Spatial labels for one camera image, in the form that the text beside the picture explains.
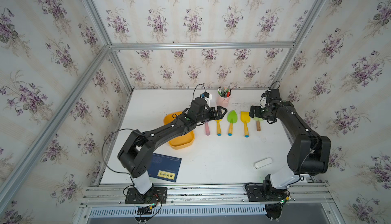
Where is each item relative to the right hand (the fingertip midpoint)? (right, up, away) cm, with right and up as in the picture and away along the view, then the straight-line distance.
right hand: (259, 115), depth 90 cm
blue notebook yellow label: (-56, -28, -8) cm, 63 cm away
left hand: (-23, +2, -10) cm, 25 cm away
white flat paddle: (-3, -26, -10) cm, 27 cm away
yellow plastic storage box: (-46, -16, 0) cm, 49 cm away
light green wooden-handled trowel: (+3, -6, +8) cm, 11 cm away
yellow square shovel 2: (-5, -3, +12) cm, 13 cm away
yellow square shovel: (-24, -10, +5) cm, 26 cm away
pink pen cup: (-19, +8, +14) cm, 25 cm away
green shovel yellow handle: (-13, -3, +14) cm, 20 cm away
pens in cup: (-19, +15, +13) cm, 27 cm away
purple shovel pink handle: (-31, -11, +3) cm, 33 cm away
